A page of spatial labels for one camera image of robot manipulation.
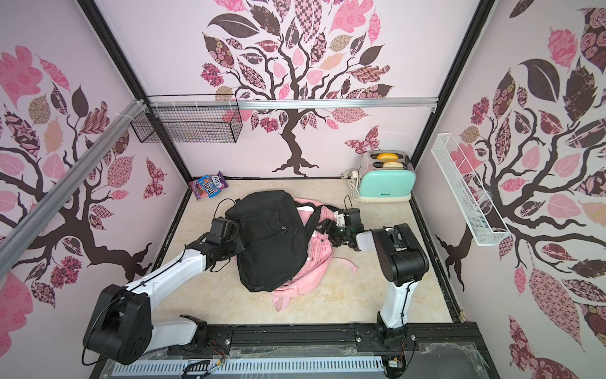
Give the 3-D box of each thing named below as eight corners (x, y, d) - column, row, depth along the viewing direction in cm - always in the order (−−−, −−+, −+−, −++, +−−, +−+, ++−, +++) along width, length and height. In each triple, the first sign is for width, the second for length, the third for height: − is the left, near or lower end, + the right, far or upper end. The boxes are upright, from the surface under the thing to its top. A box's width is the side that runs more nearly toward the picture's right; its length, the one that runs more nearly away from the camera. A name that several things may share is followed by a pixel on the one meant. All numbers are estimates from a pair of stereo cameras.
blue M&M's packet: (210, 198, 113) (208, 195, 111) (198, 182, 120) (196, 179, 118) (223, 191, 116) (222, 188, 114) (210, 176, 123) (209, 173, 121)
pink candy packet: (198, 201, 116) (195, 196, 113) (188, 188, 121) (185, 183, 118) (208, 196, 118) (205, 191, 115) (198, 183, 124) (195, 178, 121)
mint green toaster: (358, 204, 113) (366, 174, 98) (354, 179, 124) (360, 149, 109) (407, 204, 113) (422, 174, 98) (398, 179, 124) (411, 149, 109)
